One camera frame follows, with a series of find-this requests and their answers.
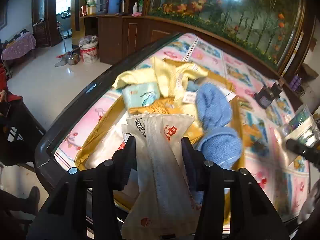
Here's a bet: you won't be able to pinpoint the blue terry towel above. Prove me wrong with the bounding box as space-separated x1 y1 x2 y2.
196 82 242 170

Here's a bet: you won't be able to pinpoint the teal tissue pack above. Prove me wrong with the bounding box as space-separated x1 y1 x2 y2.
122 82 160 109

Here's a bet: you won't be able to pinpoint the yellow knitted cloth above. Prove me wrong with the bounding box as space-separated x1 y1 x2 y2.
112 57 208 106

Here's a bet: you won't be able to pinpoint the colourful patterned tablecloth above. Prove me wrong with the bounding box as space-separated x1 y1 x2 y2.
54 32 313 230

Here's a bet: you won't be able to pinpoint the purple bottles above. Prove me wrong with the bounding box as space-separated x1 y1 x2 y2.
289 74 302 91

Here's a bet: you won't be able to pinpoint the dark round jar near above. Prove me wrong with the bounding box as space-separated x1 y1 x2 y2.
253 83 282 109

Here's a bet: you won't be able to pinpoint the gold rimmed white tray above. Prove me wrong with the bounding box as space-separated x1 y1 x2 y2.
74 56 235 170

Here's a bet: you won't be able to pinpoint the white plastic bucket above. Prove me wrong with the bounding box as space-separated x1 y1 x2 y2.
79 35 98 63

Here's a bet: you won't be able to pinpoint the person in red sleeve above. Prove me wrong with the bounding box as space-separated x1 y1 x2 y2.
1 64 23 119

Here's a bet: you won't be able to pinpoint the aquarium with artificial plants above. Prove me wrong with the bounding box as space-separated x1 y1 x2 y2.
148 0 305 70

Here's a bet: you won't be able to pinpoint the purple covered side table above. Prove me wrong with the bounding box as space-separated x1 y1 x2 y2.
1 33 36 61

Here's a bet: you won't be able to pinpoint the blue water jug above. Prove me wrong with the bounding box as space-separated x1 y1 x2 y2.
107 0 120 14

